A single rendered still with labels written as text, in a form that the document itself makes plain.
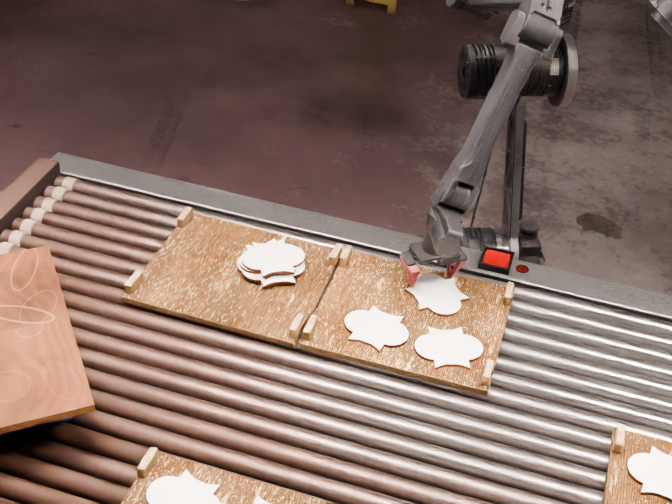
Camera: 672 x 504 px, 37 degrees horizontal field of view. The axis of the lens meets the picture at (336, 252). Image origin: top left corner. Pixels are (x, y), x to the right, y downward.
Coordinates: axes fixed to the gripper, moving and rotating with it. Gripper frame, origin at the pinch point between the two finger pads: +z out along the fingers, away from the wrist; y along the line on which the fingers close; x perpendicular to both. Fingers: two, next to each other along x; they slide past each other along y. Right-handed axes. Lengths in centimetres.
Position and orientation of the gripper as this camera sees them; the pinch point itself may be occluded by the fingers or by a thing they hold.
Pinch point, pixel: (430, 279)
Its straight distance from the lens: 232.7
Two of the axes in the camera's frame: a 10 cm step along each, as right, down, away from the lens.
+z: -0.6, 7.8, 6.2
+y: 9.3, -1.9, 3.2
